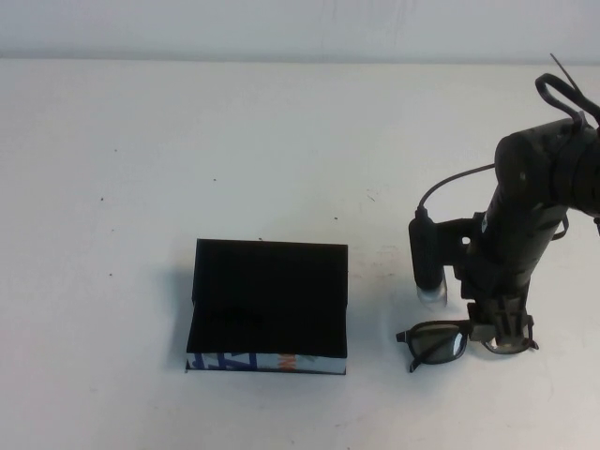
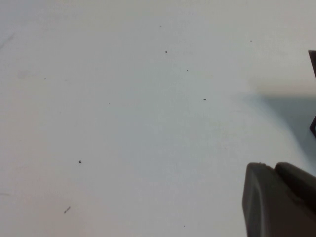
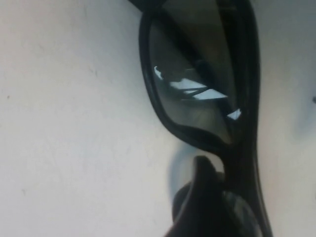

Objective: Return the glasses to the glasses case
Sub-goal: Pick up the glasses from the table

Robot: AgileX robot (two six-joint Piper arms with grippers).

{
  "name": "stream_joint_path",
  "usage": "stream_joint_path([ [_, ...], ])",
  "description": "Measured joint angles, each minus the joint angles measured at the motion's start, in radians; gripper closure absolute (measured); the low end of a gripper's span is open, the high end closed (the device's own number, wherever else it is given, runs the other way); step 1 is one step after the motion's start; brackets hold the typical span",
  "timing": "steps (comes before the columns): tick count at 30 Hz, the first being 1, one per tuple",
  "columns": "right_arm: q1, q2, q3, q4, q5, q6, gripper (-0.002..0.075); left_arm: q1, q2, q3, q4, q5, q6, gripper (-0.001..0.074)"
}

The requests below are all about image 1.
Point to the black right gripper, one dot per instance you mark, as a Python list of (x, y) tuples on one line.
[(506, 262)]

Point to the black frame glasses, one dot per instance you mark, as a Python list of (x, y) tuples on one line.
[(433, 344)]

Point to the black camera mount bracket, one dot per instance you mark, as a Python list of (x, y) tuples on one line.
[(452, 239)]

